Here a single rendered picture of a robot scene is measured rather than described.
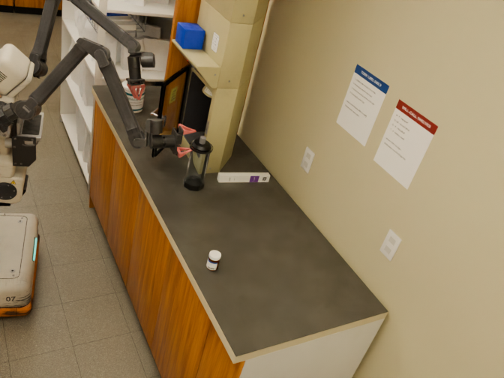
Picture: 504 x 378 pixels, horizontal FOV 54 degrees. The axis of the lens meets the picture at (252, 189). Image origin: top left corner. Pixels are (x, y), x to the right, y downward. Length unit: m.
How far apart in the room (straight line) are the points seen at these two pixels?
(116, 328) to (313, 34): 1.87
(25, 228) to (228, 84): 1.50
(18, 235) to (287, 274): 1.63
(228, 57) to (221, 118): 0.30
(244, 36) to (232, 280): 1.04
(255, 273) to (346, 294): 0.38
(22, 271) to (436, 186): 2.07
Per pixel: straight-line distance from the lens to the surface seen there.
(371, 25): 2.14
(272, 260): 2.12
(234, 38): 2.24
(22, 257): 2.95
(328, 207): 2.35
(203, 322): 2.02
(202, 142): 2.29
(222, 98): 2.34
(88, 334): 2.94
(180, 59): 2.60
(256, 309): 1.90
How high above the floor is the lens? 2.30
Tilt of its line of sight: 33 degrees down
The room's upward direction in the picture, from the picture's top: 16 degrees clockwise
